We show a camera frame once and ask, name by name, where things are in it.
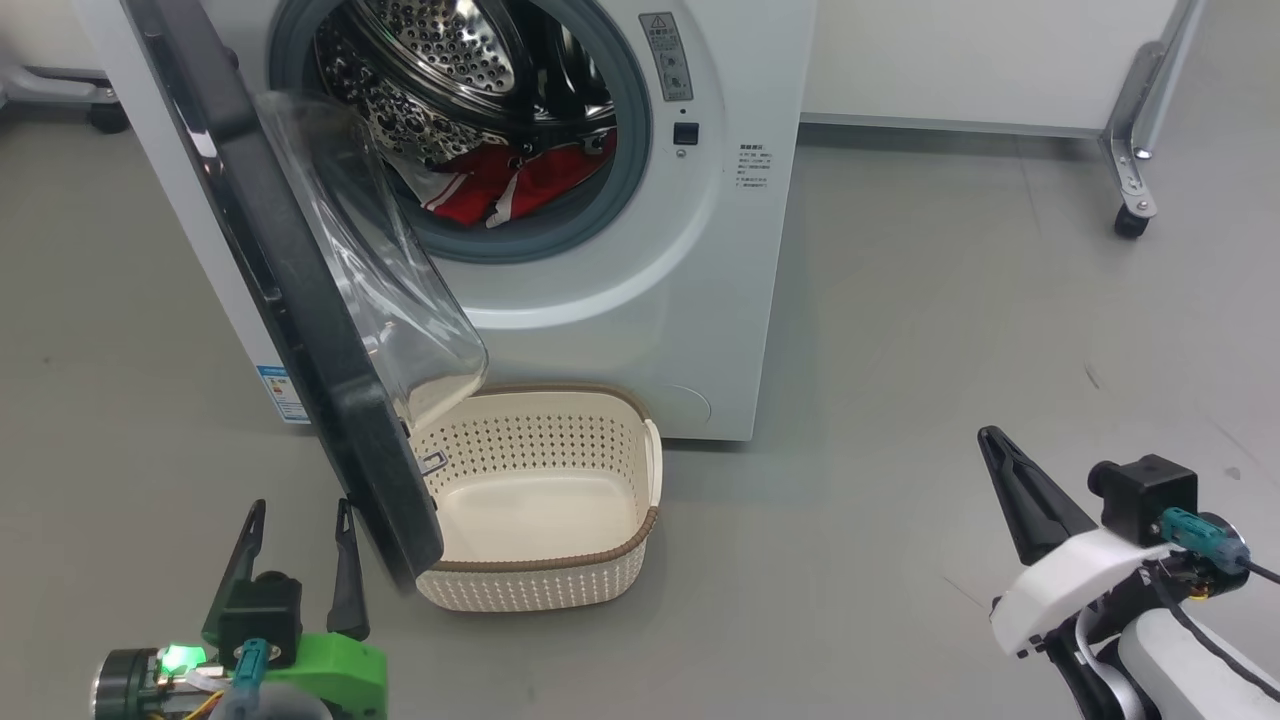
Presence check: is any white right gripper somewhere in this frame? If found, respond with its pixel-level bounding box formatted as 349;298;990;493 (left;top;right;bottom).
977;426;1182;660

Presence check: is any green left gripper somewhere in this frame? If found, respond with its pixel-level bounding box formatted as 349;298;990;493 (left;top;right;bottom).
203;498;389;720

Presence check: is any black round washer door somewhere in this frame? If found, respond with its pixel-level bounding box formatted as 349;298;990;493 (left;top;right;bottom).
120;0;491;593

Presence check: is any red white striped garment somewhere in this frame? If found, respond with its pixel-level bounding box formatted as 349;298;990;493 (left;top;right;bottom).
490;135;618;223
420;160;526;230

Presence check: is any cream plastic laundry basket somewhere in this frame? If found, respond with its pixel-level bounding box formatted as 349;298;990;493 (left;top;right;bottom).
404;384;664;614

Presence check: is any white washing machine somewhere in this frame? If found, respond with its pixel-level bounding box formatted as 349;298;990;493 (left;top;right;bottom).
75;0;817;442

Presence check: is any steel washing machine drum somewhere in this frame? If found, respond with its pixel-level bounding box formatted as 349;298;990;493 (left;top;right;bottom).
315;0;616;176

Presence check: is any blue energy label sticker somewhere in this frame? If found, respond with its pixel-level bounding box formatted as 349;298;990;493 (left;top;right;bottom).
255;364;312;427

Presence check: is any grey warning sticker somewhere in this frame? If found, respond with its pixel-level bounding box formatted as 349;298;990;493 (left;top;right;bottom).
639;11;694;102

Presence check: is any teal left cable connector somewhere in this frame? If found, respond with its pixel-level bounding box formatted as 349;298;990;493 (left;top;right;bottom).
231;639;270;703

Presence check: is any teal cable connector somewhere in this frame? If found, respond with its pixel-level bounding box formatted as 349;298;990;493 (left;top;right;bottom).
1159;506;1252;577
231;639;270;703

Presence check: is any teal right cable connector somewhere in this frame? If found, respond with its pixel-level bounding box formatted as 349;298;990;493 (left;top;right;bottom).
1159;506;1252;577

